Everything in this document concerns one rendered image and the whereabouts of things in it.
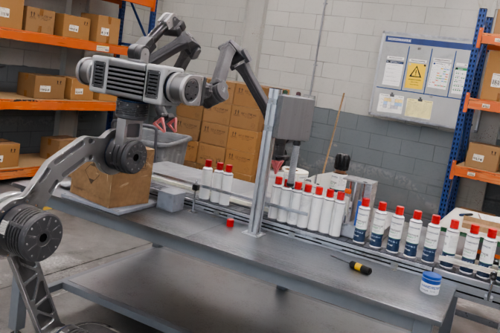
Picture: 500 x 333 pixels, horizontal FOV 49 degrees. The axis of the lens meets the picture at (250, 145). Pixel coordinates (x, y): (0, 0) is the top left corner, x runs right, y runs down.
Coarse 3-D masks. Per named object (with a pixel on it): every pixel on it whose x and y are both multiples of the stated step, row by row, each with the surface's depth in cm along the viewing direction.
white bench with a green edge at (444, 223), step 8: (456, 208) 393; (448, 216) 362; (456, 216) 365; (472, 216) 373; (440, 224) 335; (448, 224) 338; (464, 232) 325; (480, 232) 331; (480, 240) 320; (480, 248) 325; (496, 248) 320; (456, 312) 363; (464, 312) 360; (472, 320) 358; (480, 320) 356; (488, 320) 353; (496, 328) 351
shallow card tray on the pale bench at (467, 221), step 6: (468, 216) 356; (462, 222) 339; (468, 222) 352; (474, 222) 354; (480, 222) 353; (486, 222) 352; (492, 222) 350; (468, 228) 335; (480, 228) 332; (486, 228) 330; (498, 228) 347; (498, 234) 328
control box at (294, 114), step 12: (288, 96) 236; (288, 108) 237; (300, 108) 240; (312, 108) 243; (276, 120) 239; (288, 120) 238; (300, 120) 241; (276, 132) 238; (288, 132) 239; (300, 132) 242
